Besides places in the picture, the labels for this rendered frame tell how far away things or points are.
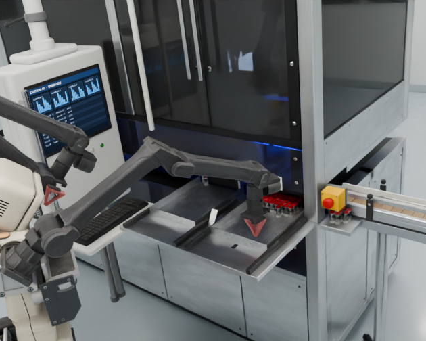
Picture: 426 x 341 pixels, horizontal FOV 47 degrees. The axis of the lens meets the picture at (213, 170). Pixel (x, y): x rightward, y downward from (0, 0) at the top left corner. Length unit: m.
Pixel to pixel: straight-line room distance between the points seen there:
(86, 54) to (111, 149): 0.46
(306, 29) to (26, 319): 1.29
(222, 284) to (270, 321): 0.29
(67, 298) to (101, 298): 1.60
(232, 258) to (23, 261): 0.74
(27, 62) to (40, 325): 1.03
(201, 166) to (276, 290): 0.96
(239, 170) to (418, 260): 1.95
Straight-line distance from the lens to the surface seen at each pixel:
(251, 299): 2.42
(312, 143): 1.81
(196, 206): 2.13
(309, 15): 1.69
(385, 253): 2.08
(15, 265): 1.39
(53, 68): 2.16
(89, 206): 1.36
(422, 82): 6.57
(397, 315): 2.91
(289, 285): 2.22
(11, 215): 1.49
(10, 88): 2.06
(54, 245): 1.36
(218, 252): 1.82
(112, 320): 3.02
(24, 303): 1.68
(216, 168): 1.52
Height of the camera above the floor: 1.90
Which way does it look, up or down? 24 degrees down
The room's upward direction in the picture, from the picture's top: 7 degrees counter-clockwise
